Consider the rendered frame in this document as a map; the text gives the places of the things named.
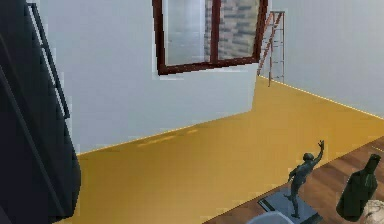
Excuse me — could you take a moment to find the black fridge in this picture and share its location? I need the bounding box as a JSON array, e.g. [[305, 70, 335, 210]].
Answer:
[[0, 0, 82, 224]]

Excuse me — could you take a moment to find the brown wooden table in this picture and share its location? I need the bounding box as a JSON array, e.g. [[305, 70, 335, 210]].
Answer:
[[202, 135, 384, 224]]

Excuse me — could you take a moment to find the dark bronze figure statue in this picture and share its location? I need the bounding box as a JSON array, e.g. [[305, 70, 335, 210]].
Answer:
[[257, 139, 326, 224]]

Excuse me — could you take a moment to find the dark red framed window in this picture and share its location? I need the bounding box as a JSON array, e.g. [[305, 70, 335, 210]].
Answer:
[[152, 0, 269, 76]]

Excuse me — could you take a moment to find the black fridge handle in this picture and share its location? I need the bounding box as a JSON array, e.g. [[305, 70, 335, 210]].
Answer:
[[27, 2, 71, 120]]

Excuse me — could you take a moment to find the dark green bottle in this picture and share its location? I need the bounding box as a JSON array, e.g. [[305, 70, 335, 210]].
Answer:
[[335, 153, 382, 223]]

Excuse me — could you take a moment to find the pale crumpled cloth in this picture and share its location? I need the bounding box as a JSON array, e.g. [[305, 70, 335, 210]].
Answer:
[[362, 199, 384, 224]]

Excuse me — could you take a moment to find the red and grey stepladder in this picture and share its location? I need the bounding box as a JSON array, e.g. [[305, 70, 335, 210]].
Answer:
[[256, 10, 286, 88]]

